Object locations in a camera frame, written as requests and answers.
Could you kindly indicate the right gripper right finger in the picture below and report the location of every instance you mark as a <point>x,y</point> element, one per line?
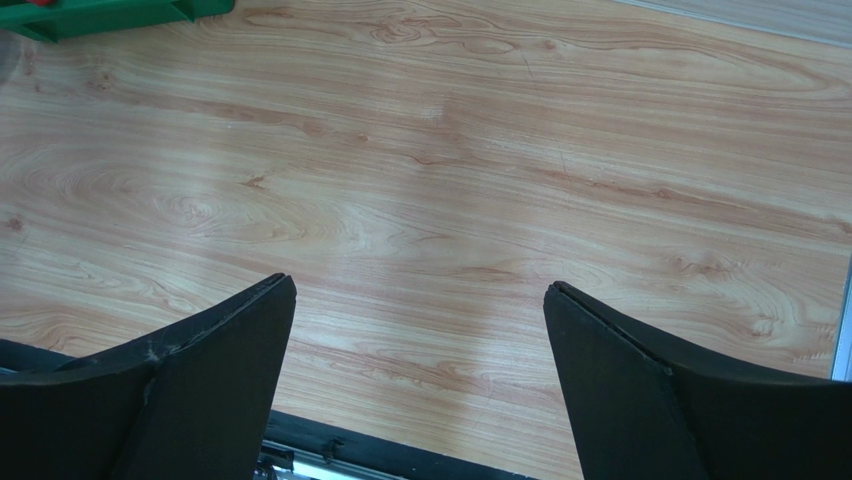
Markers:
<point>646,404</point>

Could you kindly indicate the aluminium frame rail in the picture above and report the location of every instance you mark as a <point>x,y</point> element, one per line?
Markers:
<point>278,461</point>

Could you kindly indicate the green plastic bin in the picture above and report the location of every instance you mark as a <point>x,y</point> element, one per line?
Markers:
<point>52,21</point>

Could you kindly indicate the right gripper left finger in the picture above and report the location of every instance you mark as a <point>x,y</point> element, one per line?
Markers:
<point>190,400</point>

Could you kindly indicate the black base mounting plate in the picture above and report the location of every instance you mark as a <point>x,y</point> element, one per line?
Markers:
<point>337,446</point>

